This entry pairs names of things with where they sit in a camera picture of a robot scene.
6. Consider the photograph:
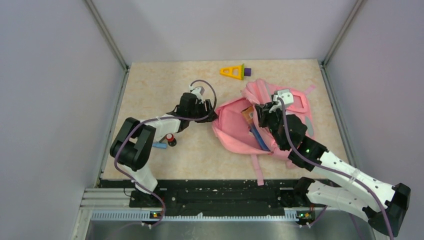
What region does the pink student backpack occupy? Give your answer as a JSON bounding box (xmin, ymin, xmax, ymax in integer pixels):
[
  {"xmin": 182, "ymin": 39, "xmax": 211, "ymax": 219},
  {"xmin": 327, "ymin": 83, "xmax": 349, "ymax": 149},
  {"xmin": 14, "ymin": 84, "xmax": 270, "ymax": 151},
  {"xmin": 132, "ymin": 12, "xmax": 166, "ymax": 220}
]
[{"xmin": 212, "ymin": 78, "xmax": 315, "ymax": 186}]

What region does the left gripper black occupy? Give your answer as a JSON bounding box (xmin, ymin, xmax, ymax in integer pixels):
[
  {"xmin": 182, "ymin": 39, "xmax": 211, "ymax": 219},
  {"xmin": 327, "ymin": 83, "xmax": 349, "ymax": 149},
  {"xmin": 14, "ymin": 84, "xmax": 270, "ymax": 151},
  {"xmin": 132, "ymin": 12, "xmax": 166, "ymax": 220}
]
[{"xmin": 188, "ymin": 99, "xmax": 218, "ymax": 123}]

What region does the red perfect stamp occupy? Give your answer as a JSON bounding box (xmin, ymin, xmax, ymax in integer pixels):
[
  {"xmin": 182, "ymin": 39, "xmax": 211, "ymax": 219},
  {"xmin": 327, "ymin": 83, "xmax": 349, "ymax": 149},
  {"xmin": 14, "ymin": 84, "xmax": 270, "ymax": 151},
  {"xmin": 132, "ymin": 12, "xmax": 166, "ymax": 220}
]
[{"xmin": 165, "ymin": 133, "xmax": 177, "ymax": 147}]

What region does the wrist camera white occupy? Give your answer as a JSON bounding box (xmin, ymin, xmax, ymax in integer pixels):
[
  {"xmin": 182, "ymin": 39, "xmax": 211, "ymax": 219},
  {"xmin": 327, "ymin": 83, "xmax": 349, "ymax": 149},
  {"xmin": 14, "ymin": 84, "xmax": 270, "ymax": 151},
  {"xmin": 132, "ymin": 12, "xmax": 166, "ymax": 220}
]
[
  {"xmin": 189, "ymin": 85, "xmax": 205, "ymax": 101},
  {"xmin": 271, "ymin": 88, "xmax": 295, "ymax": 108}
]

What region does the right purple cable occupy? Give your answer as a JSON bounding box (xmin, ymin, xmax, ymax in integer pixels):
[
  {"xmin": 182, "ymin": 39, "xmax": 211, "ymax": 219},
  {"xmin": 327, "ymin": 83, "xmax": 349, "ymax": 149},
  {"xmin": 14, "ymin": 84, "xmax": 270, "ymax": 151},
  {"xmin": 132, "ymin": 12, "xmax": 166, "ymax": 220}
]
[{"xmin": 276, "ymin": 96, "xmax": 395, "ymax": 240}]

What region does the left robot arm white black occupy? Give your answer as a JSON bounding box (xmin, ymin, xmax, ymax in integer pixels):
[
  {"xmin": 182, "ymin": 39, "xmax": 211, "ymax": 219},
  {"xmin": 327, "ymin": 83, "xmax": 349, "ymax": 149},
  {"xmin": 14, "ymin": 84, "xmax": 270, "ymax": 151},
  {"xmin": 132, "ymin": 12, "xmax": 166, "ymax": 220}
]
[{"xmin": 109, "ymin": 92, "xmax": 218, "ymax": 207}]

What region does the dark blue sunset book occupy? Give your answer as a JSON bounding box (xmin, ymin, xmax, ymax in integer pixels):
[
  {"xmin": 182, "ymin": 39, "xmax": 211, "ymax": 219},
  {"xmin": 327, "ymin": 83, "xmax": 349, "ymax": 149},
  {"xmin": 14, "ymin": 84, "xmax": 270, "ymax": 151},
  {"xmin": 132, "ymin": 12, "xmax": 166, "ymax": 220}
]
[{"xmin": 241, "ymin": 106, "xmax": 270, "ymax": 152}]

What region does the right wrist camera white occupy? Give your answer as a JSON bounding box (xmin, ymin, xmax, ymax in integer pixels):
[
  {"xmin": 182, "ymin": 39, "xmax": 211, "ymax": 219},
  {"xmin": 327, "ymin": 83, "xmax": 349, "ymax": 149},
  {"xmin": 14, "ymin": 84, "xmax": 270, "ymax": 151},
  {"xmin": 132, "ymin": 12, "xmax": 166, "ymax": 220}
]
[{"xmin": 271, "ymin": 88, "xmax": 295, "ymax": 108}]

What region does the light blue eraser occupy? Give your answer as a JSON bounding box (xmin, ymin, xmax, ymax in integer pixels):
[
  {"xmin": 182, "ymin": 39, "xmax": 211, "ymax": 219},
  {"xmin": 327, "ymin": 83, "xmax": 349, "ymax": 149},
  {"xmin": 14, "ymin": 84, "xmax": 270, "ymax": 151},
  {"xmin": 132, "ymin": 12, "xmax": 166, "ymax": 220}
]
[{"xmin": 152, "ymin": 142, "xmax": 168, "ymax": 149}]

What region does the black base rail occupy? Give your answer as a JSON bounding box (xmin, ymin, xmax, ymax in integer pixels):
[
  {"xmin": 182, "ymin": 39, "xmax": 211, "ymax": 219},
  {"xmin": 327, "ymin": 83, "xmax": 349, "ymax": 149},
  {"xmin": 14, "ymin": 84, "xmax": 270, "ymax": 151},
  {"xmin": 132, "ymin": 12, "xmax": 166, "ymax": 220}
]
[{"xmin": 127, "ymin": 178, "xmax": 327, "ymax": 220}]

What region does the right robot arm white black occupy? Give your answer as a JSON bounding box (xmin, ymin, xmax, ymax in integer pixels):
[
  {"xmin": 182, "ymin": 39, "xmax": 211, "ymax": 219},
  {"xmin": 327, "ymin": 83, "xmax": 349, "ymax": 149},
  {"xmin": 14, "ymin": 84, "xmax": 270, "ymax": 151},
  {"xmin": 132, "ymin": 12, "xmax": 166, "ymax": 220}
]
[{"xmin": 253, "ymin": 102, "xmax": 411, "ymax": 239}]

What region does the yellow triangle toy purple cap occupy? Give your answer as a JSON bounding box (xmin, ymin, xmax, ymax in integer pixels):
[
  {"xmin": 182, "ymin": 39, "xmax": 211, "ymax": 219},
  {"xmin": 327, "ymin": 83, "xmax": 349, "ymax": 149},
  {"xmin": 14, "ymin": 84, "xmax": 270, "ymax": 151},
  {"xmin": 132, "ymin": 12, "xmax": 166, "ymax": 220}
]
[{"xmin": 219, "ymin": 64, "xmax": 252, "ymax": 81}]

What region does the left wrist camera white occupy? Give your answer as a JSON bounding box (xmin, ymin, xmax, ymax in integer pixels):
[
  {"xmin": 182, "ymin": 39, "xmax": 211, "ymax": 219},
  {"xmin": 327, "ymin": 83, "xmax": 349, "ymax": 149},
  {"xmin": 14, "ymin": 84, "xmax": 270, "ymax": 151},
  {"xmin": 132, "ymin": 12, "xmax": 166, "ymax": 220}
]
[{"xmin": 189, "ymin": 85, "xmax": 205, "ymax": 101}]

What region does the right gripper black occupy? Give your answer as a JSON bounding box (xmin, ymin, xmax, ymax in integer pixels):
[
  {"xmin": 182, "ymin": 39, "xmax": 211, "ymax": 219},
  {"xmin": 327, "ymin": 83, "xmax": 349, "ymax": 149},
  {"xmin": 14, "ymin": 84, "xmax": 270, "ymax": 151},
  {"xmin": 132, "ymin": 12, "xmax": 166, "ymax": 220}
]
[{"xmin": 256, "ymin": 102, "xmax": 288, "ymax": 151}]

